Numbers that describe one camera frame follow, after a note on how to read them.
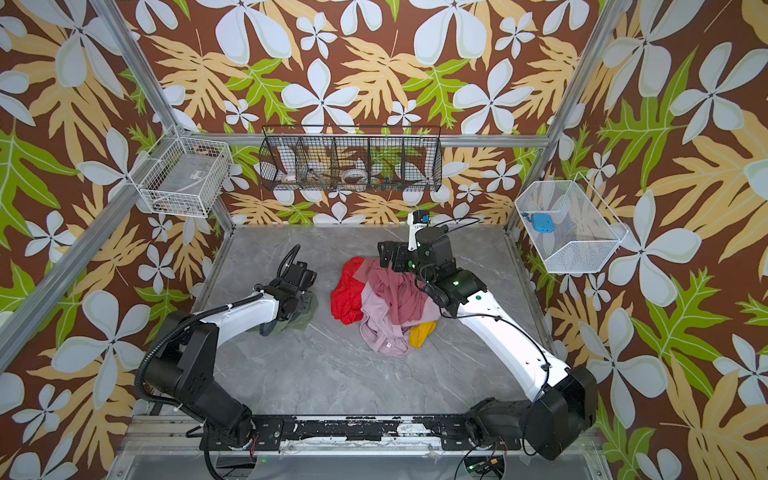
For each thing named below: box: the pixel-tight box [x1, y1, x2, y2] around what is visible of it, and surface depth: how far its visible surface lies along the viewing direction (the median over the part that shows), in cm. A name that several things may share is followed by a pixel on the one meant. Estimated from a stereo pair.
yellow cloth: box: [408, 320, 438, 349], surface depth 90 cm
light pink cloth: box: [359, 282, 440, 357], surface depth 90 cm
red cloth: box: [330, 257, 366, 325], surface depth 95 cm
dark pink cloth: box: [352, 257, 429, 325], surface depth 90 cm
